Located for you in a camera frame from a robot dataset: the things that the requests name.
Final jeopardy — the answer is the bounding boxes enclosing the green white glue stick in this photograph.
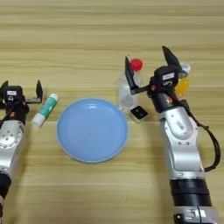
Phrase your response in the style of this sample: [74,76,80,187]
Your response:
[30,93,60,129]

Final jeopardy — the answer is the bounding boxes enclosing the clear water bottle red cap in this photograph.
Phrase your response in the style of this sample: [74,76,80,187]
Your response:
[116,58,144,114]

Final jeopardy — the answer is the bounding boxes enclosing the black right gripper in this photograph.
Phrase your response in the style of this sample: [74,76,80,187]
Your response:
[124,45,189,114]

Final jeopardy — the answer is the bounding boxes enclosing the orange juice bottle white cap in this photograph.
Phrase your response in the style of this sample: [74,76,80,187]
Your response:
[173,61,194,99]

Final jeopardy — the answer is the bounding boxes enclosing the small white black cube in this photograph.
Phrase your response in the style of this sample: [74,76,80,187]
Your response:
[129,105,150,124]

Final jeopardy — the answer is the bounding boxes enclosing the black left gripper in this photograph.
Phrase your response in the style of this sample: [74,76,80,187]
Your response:
[0,80,45,124]

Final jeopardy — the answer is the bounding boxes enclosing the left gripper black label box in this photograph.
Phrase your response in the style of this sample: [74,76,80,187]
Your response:
[0,85,24,104]

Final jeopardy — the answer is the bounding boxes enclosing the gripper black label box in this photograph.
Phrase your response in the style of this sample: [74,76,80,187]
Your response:
[153,64,180,89]
[0,85,24,104]

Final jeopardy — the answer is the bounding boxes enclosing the blue round plate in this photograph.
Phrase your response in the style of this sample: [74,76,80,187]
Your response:
[55,97,130,164]

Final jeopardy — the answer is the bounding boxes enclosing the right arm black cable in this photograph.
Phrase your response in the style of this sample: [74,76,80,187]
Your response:
[174,98,222,173]

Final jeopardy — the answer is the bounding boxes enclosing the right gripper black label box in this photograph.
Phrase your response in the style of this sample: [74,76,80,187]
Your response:
[153,64,180,89]

